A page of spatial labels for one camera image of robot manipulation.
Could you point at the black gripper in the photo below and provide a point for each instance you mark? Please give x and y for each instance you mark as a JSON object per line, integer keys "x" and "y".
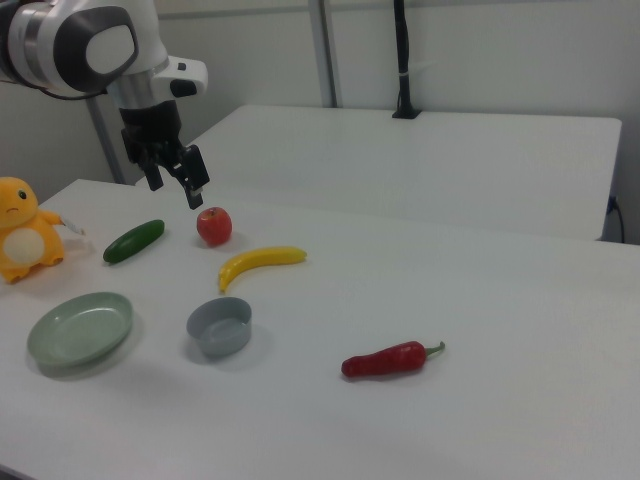
{"x": 150, "y": 127}

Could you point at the red apple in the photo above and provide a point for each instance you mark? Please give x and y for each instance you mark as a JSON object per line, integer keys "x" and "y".
{"x": 214, "y": 227}

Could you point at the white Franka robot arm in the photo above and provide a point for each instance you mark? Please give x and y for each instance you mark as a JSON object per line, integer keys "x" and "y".
{"x": 75, "y": 45}

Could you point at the grey bowl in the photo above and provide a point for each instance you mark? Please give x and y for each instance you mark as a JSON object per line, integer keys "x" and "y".
{"x": 220, "y": 330}

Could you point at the green cucumber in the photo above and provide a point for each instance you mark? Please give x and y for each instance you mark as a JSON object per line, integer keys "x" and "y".
{"x": 132, "y": 242}

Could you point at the white toy tag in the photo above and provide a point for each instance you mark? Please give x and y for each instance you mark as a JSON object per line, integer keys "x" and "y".
{"x": 75, "y": 229}

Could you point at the yellow banana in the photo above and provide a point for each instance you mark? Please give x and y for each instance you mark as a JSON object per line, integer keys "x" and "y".
{"x": 260, "y": 256}

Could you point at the yellow plush toy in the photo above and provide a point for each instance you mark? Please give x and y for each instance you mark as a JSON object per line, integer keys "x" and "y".
{"x": 25, "y": 235}

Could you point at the green plate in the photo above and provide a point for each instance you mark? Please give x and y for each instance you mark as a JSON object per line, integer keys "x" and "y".
{"x": 80, "y": 330}

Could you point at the white side table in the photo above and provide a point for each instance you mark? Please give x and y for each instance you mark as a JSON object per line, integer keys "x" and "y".
{"x": 400, "y": 165}

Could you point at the black pole clamp base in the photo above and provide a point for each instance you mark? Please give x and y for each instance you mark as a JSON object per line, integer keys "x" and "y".
{"x": 406, "y": 114}

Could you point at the black pole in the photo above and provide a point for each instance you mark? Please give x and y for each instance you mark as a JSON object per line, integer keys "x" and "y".
{"x": 401, "y": 50}

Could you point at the red chili pepper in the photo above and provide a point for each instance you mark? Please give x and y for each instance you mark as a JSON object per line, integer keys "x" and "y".
{"x": 385, "y": 361}

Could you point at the grey frame post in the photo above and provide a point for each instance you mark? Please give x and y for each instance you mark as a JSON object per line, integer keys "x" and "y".
{"x": 107, "y": 145}

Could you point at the aluminium partition post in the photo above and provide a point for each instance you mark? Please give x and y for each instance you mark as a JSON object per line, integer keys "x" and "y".
{"x": 327, "y": 50}

